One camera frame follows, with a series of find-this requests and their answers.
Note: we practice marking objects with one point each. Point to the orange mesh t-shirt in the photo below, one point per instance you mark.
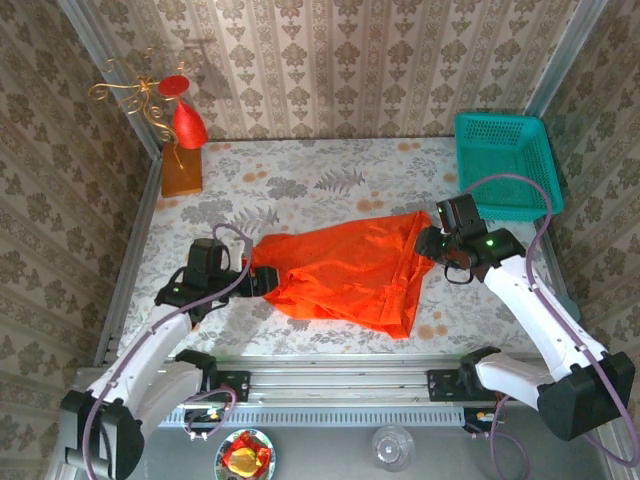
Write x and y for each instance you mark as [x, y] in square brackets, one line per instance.
[345, 270]

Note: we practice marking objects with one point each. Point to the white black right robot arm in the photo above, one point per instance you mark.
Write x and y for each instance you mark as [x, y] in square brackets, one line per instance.
[530, 300]

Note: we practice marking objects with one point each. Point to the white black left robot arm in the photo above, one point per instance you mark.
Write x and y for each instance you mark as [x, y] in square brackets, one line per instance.
[145, 345]

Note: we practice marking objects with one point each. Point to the teal perforated plastic basket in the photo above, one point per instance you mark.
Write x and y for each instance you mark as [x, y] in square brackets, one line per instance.
[505, 165]

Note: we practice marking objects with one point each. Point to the floral patterned table mat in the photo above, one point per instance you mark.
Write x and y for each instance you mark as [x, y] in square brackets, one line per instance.
[350, 165]

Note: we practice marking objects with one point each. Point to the red wine glass ornament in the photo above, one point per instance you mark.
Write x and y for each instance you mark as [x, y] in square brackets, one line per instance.
[189, 127]

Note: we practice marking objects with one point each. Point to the translucent green cup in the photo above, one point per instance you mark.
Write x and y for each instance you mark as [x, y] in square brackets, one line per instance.
[575, 307]

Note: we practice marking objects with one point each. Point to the red foil wrapped candy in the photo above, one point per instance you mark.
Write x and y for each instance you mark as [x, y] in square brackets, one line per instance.
[240, 442]

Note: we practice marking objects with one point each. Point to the small patterned plate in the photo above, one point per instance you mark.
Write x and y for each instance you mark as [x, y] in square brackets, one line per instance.
[220, 462]

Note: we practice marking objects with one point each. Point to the yellow foil wrapped candy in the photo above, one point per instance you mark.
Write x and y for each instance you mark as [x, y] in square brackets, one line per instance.
[245, 460]

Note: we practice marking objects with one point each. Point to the clear drinking glass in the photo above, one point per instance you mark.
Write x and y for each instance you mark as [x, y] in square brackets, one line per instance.
[392, 447]

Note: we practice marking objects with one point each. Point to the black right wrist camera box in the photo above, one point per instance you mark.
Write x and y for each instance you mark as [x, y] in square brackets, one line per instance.
[427, 245]

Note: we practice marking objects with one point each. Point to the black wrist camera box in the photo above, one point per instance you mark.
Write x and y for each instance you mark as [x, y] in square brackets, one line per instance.
[427, 245]
[267, 282]

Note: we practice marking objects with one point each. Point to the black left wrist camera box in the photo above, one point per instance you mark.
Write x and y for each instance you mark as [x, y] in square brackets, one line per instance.
[267, 282]

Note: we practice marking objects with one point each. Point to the aluminium mounting rail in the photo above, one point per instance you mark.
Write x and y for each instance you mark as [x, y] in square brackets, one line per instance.
[340, 385]

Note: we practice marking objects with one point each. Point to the aluminium frame post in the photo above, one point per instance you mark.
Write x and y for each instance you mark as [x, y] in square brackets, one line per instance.
[83, 30]
[568, 50]

